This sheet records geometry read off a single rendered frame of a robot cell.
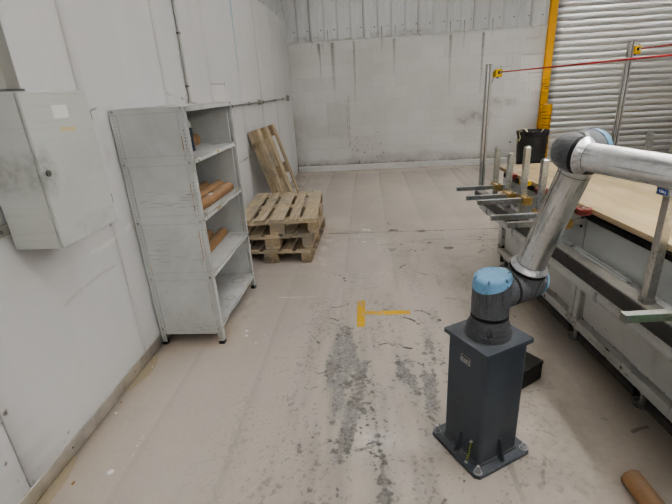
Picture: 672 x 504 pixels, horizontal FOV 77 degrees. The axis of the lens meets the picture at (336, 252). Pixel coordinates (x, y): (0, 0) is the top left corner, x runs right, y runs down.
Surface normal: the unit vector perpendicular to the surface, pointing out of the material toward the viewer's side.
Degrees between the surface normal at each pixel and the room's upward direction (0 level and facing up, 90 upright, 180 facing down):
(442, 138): 90
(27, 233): 90
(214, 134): 90
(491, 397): 90
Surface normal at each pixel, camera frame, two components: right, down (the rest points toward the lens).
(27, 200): -0.07, 0.36
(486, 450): 0.44, 0.30
